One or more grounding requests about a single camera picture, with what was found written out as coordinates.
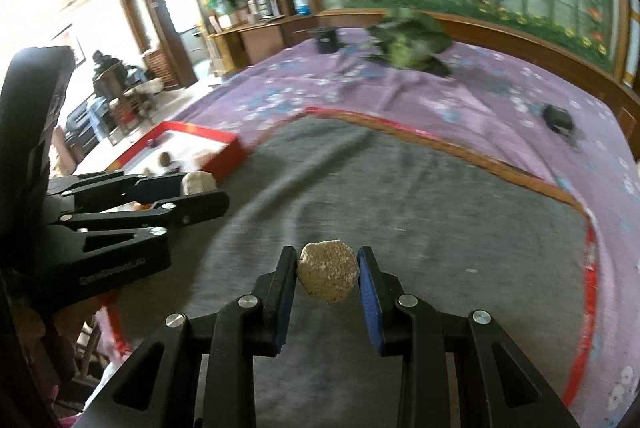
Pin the person's left hand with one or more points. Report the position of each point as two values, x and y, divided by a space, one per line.
70 338

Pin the black sofa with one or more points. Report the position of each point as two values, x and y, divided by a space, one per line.
80 120

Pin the green plastic bag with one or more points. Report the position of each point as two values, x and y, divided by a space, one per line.
220 5

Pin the round pale sugarcane piece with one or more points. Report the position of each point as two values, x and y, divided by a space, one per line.
328 273
198 183

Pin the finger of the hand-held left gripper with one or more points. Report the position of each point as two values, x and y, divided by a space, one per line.
195 210
125 185

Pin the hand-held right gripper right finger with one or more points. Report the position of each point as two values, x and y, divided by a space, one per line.
368 303

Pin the wooden bed headboard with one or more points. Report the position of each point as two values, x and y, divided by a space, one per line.
627 107

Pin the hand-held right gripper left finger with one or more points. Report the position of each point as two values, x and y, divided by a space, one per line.
286 298

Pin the black cup with stick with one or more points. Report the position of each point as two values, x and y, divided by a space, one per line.
325 40

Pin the grey felt mat red border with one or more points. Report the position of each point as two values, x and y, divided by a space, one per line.
400 208

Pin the red box with white inside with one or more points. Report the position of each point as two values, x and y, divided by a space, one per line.
220 152

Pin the purple floral bedsheet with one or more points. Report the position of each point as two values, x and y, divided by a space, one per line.
500 82

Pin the brown kiwi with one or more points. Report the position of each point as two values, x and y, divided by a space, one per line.
163 156

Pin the white bowl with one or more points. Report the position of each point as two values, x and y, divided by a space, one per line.
149 85

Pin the wooden side cabinet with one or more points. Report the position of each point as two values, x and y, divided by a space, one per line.
260 40

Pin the green leafy vegetable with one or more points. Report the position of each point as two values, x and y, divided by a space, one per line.
407 47

